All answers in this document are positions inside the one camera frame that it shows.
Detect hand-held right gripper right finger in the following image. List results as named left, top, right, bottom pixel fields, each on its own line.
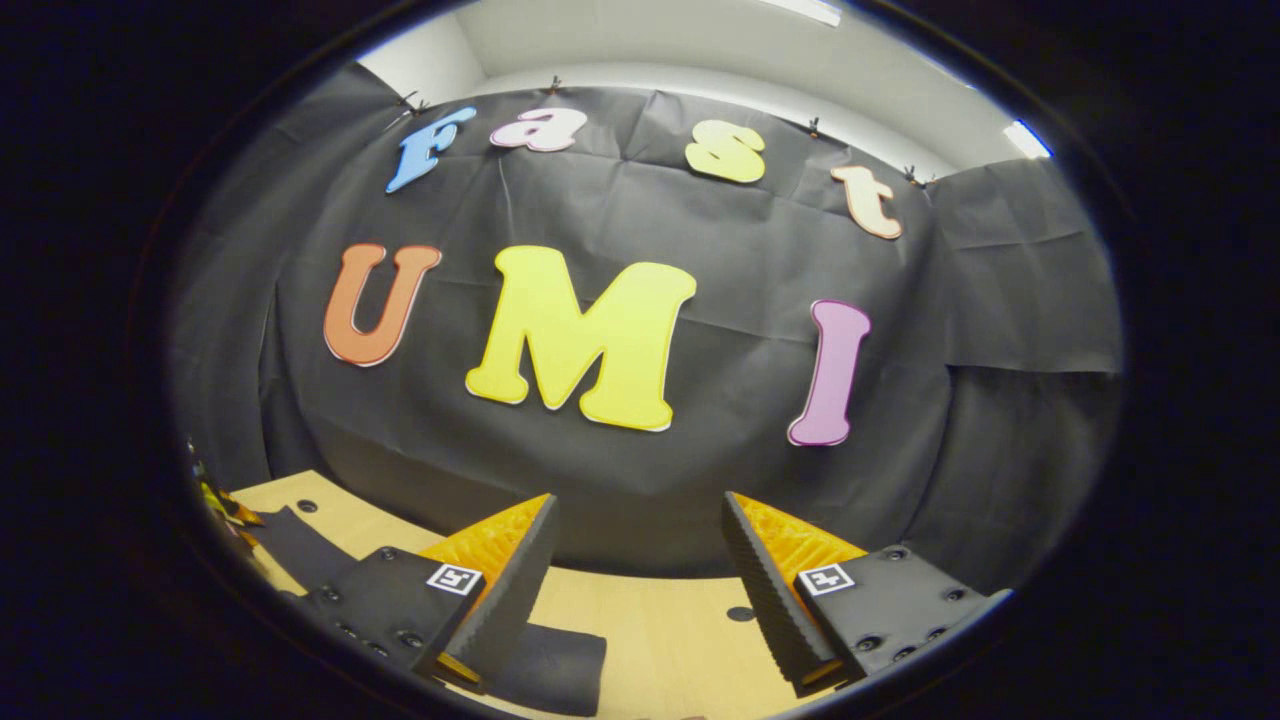
left=719, top=490, right=1014, bottom=700

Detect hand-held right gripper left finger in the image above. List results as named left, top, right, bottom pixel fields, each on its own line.
left=297, top=492, right=560, bottom=696

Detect long ceiling light panel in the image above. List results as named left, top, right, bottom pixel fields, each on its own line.
left=755, top=0, right=843, bottom=28

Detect small ceiling light panel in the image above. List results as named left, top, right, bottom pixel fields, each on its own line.
left=1003, top=119, right=1053, bottom=161

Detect black jeans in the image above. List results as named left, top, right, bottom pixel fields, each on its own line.
left=243, top=505, right=609, bottom=717

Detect black backdrop cloth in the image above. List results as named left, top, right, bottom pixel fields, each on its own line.
left=165, top=62, right=1126, bottom=591

